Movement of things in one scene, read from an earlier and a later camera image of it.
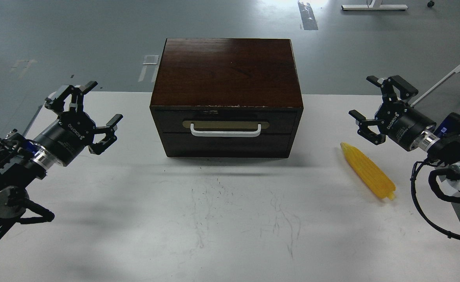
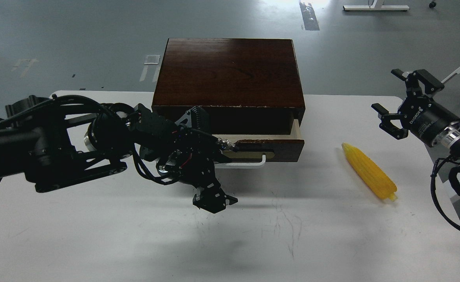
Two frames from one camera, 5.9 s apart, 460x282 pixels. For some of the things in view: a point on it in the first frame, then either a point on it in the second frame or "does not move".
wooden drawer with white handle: x=226 y=123 → x=255 y=150
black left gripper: x=66 y=138 → x=190 y=158
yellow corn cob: x=368 y=172 does not move
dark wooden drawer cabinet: x=229 y=98 does not move
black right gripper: x=401 y=122 → x=424 y=117
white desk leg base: x=375 y=5 does not move
